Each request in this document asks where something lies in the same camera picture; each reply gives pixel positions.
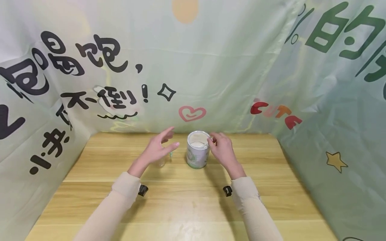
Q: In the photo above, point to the white powder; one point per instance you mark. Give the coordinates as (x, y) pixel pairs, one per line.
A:
(198, 144)

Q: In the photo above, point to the person's left fingers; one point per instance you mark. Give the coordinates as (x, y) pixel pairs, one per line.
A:
(169, 137)

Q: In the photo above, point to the person's right fingers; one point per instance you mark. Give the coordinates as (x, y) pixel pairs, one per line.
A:
(214, 140)

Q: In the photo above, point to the person's left thumb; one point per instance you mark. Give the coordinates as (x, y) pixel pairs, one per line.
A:
(172, 147)

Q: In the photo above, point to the person's left hand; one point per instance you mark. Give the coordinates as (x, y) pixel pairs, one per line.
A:
(154, 150)

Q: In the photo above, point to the person's left index finger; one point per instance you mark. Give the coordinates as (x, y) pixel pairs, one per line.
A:
(166, 132)

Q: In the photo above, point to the clear glass bottle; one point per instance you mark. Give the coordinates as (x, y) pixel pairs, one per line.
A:
(162, 162)

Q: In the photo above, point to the person's left forearm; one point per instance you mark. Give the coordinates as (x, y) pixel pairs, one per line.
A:
(116, 204)

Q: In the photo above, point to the white round tin can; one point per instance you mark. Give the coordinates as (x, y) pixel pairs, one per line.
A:
(197, 156)

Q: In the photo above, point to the person's right forearm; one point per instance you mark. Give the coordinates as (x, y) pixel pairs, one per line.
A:
(251, 207)

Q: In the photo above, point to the black wrist band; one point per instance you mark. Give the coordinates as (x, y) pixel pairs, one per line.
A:
(143, 190)
(227, 190)

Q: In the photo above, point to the person's right hand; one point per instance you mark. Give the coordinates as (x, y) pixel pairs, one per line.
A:
(224, 152)

